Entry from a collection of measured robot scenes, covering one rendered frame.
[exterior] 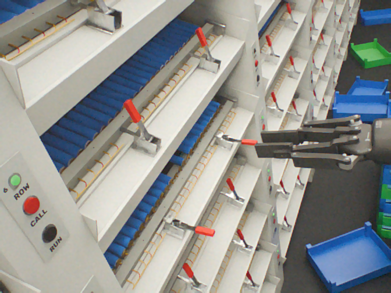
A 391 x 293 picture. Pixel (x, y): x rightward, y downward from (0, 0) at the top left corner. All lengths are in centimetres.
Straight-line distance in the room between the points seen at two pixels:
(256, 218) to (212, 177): 46
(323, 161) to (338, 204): 137
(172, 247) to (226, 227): 30
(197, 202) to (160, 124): 21
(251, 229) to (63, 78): 92
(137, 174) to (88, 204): 9
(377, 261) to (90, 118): 144
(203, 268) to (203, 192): 20
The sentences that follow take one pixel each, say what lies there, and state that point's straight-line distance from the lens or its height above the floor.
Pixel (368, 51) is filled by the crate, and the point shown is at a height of 0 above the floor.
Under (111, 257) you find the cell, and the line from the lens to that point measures 69.
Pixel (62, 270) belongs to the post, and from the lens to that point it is 48.
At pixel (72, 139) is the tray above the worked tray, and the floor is 116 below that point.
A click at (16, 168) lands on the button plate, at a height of 126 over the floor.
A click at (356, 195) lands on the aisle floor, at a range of 207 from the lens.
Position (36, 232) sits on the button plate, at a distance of 43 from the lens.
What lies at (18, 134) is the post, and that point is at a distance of 40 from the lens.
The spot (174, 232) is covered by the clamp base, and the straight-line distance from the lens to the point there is 74.
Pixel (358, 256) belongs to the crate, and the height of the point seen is 0.
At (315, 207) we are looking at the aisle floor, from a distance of 199.
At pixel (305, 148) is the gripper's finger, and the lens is 68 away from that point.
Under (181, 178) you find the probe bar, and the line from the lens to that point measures 79.
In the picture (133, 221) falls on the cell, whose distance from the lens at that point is 73.
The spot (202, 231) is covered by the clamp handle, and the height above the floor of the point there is 93.
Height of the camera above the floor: 146
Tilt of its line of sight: 36 degrees down
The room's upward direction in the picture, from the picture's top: 14 degrees counter-clockwise
